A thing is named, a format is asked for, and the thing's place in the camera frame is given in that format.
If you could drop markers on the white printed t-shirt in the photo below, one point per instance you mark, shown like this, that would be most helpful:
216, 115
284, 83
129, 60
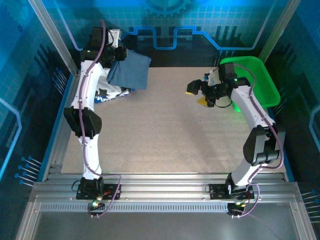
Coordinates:
110, 92

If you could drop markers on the aluminium frame post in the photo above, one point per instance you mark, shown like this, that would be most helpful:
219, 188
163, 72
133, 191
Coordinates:
53, 37
277, 32

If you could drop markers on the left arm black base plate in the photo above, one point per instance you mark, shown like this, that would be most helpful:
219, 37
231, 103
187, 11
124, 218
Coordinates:
85, 193

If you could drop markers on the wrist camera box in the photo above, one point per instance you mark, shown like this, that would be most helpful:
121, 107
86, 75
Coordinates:
212, 78
115, 35

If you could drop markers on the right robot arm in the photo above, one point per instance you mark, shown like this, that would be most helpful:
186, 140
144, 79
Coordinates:
250, 107

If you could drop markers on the blue t-shirt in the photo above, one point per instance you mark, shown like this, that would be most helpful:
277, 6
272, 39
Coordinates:
132, 72

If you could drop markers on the small lit controller board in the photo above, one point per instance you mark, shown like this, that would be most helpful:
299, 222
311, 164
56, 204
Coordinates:
237, 205
95, 205

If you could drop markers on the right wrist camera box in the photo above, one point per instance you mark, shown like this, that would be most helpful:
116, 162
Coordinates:
212, 78

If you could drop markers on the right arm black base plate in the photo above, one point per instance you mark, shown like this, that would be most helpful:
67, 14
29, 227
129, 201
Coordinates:
218, 192

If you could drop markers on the green plastic basket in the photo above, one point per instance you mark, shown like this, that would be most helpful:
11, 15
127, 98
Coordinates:
265, 82

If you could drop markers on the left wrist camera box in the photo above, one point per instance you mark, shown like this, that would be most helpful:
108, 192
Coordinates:
115, 35

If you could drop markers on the aluminium frame rail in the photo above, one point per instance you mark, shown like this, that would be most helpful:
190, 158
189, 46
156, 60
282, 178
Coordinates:
162, 190

